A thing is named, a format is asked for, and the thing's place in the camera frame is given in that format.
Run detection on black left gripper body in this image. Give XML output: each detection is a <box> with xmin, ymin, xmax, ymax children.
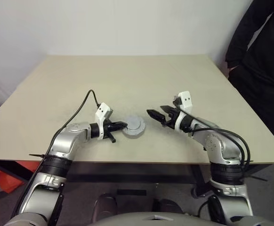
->
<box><xmin>103</xmin><ymin>122</ymin><xmax>117</xmax><ymax>144</ymax></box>

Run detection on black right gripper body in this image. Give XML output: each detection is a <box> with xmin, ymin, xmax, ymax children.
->
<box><xmin>162</xmin><ymin>109</ymin><xmax>181</xmax><ymax>130</ymax></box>

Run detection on grey round motor lid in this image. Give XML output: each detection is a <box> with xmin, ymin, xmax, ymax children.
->
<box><xmin>123</xmin><ymin>115</ymin><xmax>146</xmax><ymax>135</ymax></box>

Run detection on person's bare hand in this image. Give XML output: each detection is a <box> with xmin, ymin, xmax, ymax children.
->
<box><xmin>228</xmin><ymin>65</ymin><xmax>238</xmax><ymax>78</ymax></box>

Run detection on dark rounded shape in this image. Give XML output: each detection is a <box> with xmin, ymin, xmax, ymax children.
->
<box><xmin>152</xmin><ymin>198</ymin><xmax>185</xmax><ymax>215</ymax></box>
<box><xmin>94</xmin><ymin>193</ymin><xmax>119</xmax><ymax>221</ymax></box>

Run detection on orange object under table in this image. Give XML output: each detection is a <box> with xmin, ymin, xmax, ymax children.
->
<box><xmin>0</xmin><ymin>160</ymin><xmax>44</xmax><ymax>194</ymax></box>

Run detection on grey robot torso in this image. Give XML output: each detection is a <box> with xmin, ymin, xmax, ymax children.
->
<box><xmin>4</xmin><ymin>211</ymin><xmax>274</xmax><ymax>226</ymax></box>

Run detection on person in black clothes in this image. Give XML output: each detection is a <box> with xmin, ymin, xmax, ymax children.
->
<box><xmin>225</xmin><ymin>0</ymin><xmax>274</xmax><ymax>135</ymax></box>

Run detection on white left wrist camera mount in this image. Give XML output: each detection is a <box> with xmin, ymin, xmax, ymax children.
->
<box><xmin>95</xmin><ymin>102</ymin><xmax>114</xmax><ymax>141</ymax></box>

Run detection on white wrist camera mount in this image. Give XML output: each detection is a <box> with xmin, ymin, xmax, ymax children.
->
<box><xmin>172</xmin><ymin>90</ymin><xmax>192</xmax><ymax>134</ymax></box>
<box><xmin>95</xmin><ymin>102</ymin><xmax>114</xmax><ymax>141</ymax></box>

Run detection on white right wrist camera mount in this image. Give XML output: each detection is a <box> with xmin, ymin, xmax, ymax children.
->
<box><xmin>172</xmin><ymin>90</ymin><xmax>192</xmax><ymax>134</ymax></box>

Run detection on black table frame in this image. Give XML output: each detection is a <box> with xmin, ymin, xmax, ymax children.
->
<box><xmin>0</xmin><ymin>159</ymin><xmax>274</xmax><ymax>198</ymax></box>

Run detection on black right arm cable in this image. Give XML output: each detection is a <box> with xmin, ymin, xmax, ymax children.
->
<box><xmin>178</xmin><ymin>108</ymin><xmax>251</xmax><ymax>167</ymax></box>

